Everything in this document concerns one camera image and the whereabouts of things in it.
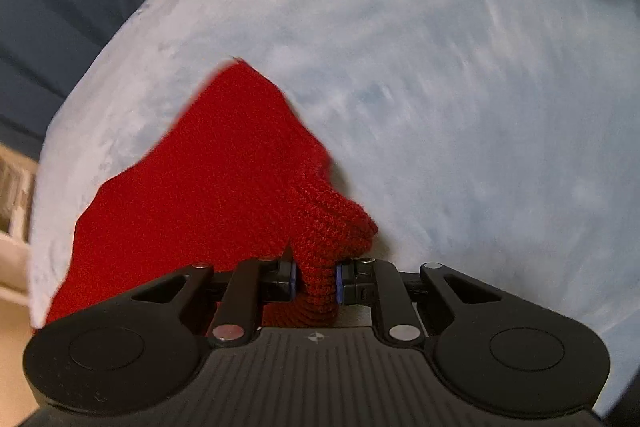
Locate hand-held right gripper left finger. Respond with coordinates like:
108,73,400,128
125,256,301,348

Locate light blue fleece blanket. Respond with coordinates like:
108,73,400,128
27,0,640,414

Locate red knit sweater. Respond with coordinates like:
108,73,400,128
45,59,379,329

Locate white plastic shelf unit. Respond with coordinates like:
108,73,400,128
0,144,40,308

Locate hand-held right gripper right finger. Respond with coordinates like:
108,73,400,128
335,257,512,344

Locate dark blue curtain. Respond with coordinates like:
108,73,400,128
0,0,197,160

